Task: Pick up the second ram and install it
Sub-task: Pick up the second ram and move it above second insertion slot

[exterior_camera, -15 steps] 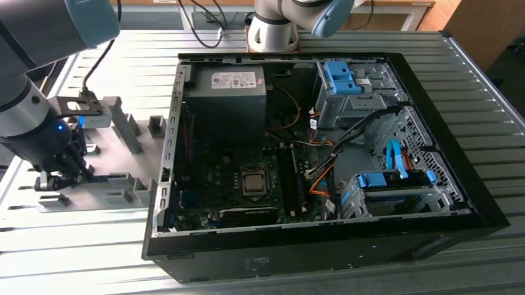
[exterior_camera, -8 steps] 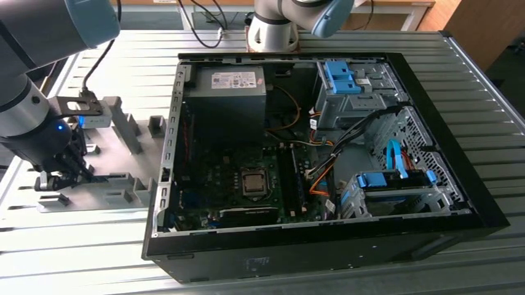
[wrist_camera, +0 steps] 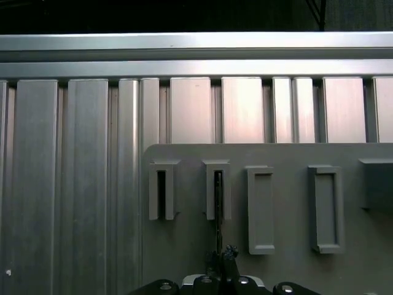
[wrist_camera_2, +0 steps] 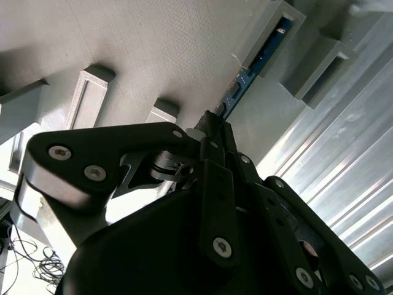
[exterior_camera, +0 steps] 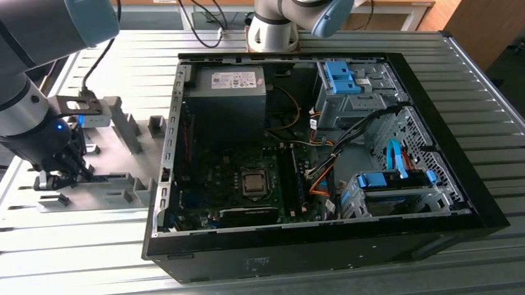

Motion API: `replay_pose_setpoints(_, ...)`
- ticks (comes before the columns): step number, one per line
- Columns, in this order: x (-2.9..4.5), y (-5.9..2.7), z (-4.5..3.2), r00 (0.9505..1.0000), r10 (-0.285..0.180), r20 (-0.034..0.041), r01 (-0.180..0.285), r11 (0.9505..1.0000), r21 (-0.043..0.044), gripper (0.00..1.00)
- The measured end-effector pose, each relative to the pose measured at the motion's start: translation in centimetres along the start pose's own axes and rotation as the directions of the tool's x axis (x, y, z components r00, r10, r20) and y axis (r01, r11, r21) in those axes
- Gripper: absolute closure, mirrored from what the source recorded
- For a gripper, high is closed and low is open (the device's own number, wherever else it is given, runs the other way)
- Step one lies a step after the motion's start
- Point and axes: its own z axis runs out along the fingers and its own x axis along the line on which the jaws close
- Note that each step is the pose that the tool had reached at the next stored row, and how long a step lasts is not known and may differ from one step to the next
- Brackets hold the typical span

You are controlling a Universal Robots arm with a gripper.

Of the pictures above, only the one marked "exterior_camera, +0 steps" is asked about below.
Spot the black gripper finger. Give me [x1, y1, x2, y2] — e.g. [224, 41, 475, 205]
[34, 152, 79, 191]
[67, 132, 99, 183]

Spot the RAM stick with blue chips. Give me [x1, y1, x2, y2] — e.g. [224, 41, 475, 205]
[89, 174, 129, 183]

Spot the grey parts rack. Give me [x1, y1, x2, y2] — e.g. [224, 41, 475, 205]
[35, 96, 169, 213]

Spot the green motherboard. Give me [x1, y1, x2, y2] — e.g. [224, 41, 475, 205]
[174, 143, 329, 230]

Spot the silver CPU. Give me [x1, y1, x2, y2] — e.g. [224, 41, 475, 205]
[242, 171, 268, 194]

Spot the grey power supply unit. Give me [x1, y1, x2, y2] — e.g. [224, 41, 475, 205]
[185, 65, 269, 145]

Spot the black CPU socket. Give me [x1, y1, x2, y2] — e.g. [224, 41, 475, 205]
[238, 167, 272, 200]

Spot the black graphics card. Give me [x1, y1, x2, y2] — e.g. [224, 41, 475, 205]
[217, 206, 280, 228]

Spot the black open PC case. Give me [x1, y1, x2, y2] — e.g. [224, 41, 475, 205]
[142, 52, 512, 283]

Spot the silver drive cage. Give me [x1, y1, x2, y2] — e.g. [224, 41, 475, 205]
[315, 60, 405, 132]

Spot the blue disk carrier with disk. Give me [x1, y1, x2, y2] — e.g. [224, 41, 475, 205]
[356, 170, 437, 190]

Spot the silver perforated disk bay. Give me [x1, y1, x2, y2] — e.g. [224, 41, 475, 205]
[339, 171, 470, 219]

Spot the brown wooden cabinet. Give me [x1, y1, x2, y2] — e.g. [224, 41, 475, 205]
[445, 0, 525, 72]

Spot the silver white wrist camera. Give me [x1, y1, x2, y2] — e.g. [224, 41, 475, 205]
[78, 106, 113, 128]

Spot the black camera bracket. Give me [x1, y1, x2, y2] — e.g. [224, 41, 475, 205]
[49, 95, 105, 118]

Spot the black camera cable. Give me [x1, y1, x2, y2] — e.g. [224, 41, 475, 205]
[81, 0, 124, 99]

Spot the red black twisted wire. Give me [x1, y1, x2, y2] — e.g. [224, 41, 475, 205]
[182, 118, 194, 160]

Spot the yellow wire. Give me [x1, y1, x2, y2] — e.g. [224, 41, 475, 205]
[265, 85, 304, 133]

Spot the black cable with white plug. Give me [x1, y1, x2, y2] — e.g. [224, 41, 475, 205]
[189, 0, 232, 49]

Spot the orange wire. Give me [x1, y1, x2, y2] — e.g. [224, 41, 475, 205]
[308, 165, 335, 196]

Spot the blue flat wire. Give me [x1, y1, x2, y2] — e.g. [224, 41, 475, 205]
[385, 140, 409, 179]

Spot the red flat wire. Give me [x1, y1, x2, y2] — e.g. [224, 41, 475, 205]
[403, 149, 420, 171]

